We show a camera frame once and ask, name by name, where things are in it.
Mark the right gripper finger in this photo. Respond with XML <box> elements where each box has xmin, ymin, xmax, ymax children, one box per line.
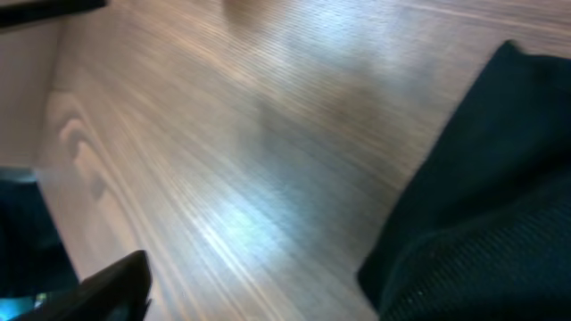
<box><xmin>17</xmin><ymin>250</ymin><xmax>153</xmax><ymax>321</ymax></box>

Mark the black branded t-shirt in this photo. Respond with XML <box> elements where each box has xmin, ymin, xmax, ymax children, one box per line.
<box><xmin>357</xmin><ymin>41</ymin><xmax>570</xmax><ymax>321</ymax></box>

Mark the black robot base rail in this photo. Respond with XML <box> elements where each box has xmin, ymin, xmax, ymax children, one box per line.
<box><xmin>1</xmin><ymin>0</ymin><xmax>108</xmax><ymax>29</ymax></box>

